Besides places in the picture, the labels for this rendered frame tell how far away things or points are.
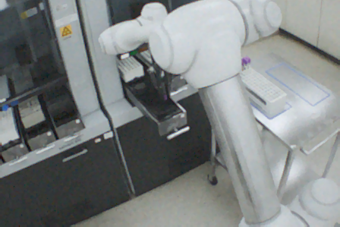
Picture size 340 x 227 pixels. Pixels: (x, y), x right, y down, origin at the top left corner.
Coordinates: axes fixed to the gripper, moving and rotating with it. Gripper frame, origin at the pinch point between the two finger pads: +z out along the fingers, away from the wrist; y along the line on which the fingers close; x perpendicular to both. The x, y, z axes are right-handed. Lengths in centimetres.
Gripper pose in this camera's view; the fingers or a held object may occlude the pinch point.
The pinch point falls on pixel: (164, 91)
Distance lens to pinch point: 144.3
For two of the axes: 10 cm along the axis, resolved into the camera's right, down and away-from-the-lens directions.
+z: 1.0, 7.9, 6.0
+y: -8.5, 3.8, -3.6
